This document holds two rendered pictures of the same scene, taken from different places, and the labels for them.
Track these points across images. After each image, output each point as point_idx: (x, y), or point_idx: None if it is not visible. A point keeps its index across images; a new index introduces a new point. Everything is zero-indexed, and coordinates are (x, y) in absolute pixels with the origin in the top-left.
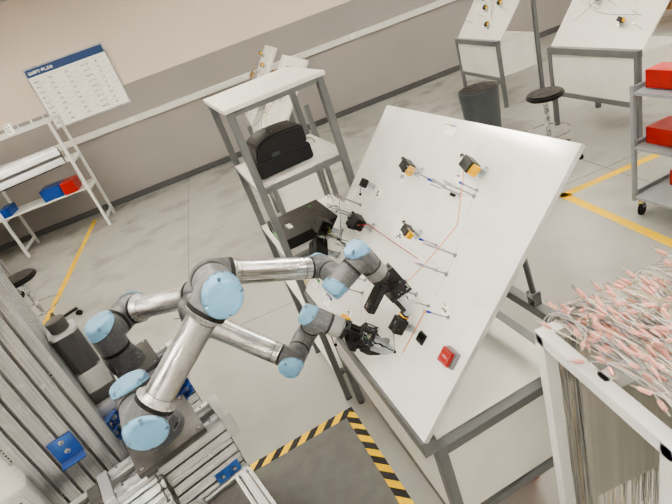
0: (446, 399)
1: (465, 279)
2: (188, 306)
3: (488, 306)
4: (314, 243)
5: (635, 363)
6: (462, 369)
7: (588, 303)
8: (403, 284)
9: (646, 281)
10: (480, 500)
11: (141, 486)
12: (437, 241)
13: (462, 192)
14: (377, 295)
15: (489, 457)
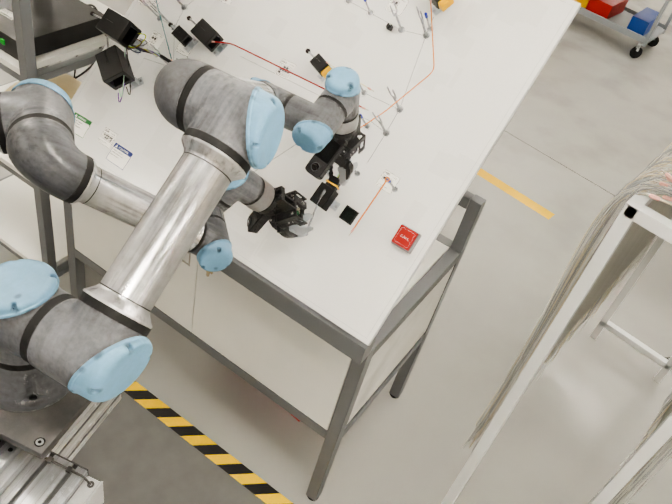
0: (401, 289)
1: (420, 142)
2: (211, 142)
3: (460, 177)
4: (113, 57)
5: None
6: (425, 252)
7: None
8: (362, 141)
9: None
10: (358, 409)
11: (15, 476)
12: (364, 87)
13: (404, 27)
14: (336, 153)
15: (385, 357)
